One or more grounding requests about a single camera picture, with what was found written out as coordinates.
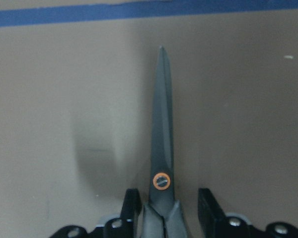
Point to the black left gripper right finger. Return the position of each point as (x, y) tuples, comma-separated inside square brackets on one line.
[(211, 217)]

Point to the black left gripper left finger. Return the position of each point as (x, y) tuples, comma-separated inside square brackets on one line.
[(130, 212)]

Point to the grey orange handled scissors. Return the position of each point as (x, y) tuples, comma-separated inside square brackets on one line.
[(163, 216)]

